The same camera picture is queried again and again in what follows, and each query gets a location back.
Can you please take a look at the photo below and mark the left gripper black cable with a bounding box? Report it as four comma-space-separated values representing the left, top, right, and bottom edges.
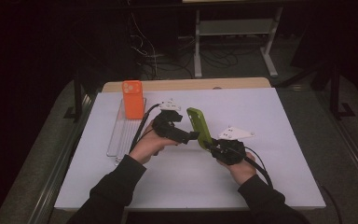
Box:
129, 103, 162, 154

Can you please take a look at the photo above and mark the person's left hand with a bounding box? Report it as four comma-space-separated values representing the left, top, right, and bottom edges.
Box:
128, 120, 182, 165

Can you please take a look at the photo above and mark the black metal stand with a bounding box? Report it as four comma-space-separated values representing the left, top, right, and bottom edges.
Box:
62, 69, 90, 123
328, 62, 357, 121

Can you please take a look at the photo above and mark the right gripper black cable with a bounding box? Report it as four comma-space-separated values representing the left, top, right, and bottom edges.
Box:
243, 146, 275, 189

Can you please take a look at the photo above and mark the white table sheet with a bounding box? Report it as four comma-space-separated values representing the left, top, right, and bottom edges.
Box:
54, 87, 326, 213

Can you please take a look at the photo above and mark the black floor cable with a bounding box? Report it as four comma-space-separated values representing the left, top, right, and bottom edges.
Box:
318, 183, 345, 224

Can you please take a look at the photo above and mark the person's right hand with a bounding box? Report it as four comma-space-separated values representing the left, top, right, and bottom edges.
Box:
225, 151, 258, 187

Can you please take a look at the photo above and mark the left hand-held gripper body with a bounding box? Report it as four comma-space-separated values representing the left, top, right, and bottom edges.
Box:
151, 98, 185, 138

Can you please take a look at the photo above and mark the clear plastic tray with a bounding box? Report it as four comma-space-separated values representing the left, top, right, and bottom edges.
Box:
106, 97, 147, 164

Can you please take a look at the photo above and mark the white metal stand frame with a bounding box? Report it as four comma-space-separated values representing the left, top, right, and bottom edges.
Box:
193, 7, 284, 78

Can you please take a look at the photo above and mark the green cartoon phone case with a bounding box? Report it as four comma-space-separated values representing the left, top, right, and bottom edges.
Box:
186, 106, 214, 151

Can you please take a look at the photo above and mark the tangle of floor cables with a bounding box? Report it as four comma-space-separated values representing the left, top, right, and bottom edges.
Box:
127, 12, 241, 80

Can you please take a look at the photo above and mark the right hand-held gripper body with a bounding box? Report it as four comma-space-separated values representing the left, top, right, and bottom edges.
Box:
212, 125, 256, 166

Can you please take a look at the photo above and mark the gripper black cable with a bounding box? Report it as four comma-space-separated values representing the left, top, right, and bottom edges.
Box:
129, 103, 162, 154
243, 146, 275, 189

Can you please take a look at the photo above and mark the orange phone case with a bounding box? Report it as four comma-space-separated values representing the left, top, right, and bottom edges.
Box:
121, 79, 145, 120

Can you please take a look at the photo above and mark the metal floor rail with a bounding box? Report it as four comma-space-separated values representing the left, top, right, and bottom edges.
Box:
27, 92, 98, 224
315, 90, 358, 195

